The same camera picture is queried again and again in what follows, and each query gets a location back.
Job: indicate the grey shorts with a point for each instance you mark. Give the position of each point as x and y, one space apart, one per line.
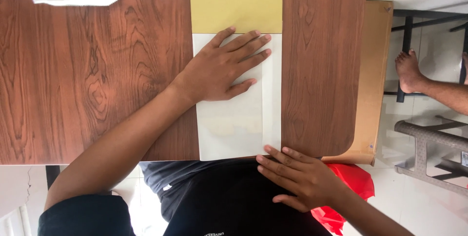
161 175

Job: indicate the yellow paper sheet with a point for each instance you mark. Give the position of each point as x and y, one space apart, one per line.
236 4

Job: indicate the black t-shirt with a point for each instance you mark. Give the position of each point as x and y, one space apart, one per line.
226 199

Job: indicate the white paper envelope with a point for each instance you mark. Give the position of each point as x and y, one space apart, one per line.
234 130

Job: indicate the red plastic bag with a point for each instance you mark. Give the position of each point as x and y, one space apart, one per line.
356 183

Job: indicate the black metal frame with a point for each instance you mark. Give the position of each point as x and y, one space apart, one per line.
406 27

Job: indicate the person's left hand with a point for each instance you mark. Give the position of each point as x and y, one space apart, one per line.
212 71

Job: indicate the person's right hand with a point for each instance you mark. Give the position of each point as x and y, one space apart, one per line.
309 185

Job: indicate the black table leg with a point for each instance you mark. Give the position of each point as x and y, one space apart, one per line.
52 175

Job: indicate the grey plastic stool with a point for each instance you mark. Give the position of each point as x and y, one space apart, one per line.
424 137

